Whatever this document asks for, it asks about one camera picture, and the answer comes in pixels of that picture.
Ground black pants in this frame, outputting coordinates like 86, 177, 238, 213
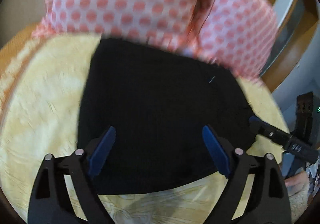
77, 38, 255, 195

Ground beige fuzzy sleeve forearm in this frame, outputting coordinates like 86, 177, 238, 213
289, 164, 319, 223

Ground person's right hand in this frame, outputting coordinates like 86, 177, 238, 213
285, 171, 309, 196

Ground right pink polka-dot pillow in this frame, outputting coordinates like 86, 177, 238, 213
185, 0, 278, 82

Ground pink polka-dot pillow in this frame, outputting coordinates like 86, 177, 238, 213
185, 0, 278, 82
33, 0, 197, 50

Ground cream patterned bed cover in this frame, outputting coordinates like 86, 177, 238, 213
0, 26, 291, 224

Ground left pink polka-dot pillow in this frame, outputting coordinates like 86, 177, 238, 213
33, 0, 197, 50

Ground wooden door frame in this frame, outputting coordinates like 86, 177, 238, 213
261, 0, 319, 92

